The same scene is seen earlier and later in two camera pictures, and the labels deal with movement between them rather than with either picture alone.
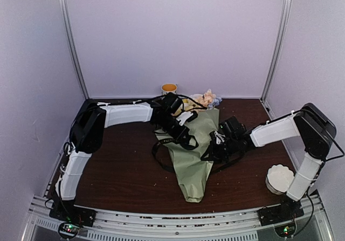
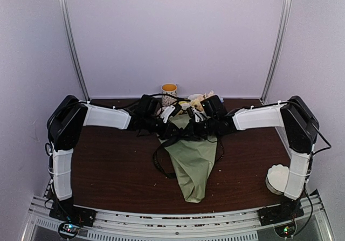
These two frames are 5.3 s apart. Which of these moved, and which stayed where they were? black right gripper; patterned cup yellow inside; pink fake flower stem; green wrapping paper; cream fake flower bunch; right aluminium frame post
Moved: cream fake flower bunch; black right gripper
Stayed: green wrapping paper; patterned cup yellow inside; pink fake flower stem; right aluminium frame post
